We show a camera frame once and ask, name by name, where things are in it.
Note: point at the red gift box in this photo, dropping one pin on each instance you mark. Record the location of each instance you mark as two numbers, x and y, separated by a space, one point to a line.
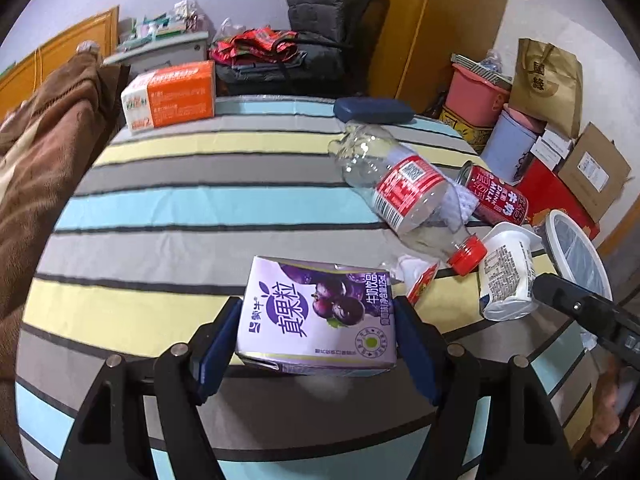
555 200

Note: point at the purple milk carton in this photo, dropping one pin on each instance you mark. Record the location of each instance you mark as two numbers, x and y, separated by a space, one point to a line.
310 315

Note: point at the white yogurt cup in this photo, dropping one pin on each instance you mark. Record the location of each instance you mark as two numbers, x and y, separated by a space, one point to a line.
507 275

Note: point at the white crumpled tissue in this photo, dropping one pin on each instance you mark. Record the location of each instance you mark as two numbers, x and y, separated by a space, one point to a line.
402 267

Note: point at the light blue box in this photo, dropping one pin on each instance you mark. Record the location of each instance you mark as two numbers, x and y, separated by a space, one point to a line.
507 150

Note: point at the grey nightstand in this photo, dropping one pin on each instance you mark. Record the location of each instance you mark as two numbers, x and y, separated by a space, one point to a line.
165 52

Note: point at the brown cardboard box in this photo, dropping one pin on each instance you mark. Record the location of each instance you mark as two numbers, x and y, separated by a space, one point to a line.
595 170

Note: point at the striped flat box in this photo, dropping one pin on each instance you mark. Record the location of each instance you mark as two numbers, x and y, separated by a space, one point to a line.
475 65

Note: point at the small clear plastic bottle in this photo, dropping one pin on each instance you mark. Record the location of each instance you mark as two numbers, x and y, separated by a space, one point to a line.
487 62

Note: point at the pink plastic bin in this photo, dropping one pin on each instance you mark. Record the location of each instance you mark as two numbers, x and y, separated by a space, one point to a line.
475 97

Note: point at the dark blue glasses case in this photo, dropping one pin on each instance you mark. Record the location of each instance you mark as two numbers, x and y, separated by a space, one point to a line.
372 110

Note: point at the white foam net sleeve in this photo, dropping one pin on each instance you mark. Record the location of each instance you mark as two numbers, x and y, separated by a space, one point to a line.
465 205

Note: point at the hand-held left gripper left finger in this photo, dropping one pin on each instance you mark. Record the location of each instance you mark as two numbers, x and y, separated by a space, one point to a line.
219 352

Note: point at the small white boxes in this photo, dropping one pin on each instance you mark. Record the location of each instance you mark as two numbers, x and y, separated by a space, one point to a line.
550 150

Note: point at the orange and white box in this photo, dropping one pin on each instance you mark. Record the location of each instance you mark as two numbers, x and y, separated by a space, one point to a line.
175 95

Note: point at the dark grey chair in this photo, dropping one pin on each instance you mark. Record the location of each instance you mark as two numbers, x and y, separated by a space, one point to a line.
320 15

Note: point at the pile of medicine boxes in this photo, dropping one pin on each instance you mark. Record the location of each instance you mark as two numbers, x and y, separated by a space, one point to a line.
160 22

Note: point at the wooden wardrobe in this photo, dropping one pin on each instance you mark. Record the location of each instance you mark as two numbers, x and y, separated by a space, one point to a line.
440 20

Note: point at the white rimmed trash bin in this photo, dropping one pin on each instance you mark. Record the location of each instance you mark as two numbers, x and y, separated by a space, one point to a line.
580 255

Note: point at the yellow patterned box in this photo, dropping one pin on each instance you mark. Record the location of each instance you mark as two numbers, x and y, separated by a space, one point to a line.
465 127

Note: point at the red patterned bag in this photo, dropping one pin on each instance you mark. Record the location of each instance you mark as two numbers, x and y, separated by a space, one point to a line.
250 45

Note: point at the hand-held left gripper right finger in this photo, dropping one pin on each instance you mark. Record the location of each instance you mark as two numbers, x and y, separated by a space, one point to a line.
420 357

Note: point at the striped tablecloth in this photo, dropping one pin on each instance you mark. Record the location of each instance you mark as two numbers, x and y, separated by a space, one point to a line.
175 210

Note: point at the white plastic bag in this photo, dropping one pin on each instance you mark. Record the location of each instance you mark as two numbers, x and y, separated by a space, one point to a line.
230 29

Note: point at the red drink can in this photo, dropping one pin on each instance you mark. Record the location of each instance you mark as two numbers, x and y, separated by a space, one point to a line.
497 195

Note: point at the wooden headboard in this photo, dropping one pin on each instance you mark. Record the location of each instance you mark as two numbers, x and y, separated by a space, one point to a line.
55 50

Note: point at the brown paper bag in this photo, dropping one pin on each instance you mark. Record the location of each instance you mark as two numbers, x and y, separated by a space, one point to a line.
547 85

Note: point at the clear red label plastic bottle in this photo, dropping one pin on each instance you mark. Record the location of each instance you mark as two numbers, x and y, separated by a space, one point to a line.
400 185

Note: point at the brown blanket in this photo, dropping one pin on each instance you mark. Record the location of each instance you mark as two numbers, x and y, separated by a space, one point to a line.
45 160

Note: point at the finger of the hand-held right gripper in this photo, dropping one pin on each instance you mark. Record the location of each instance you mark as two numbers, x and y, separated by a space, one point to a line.
565 297

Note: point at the person's right hand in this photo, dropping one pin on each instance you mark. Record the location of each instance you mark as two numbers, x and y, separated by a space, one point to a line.
607 405

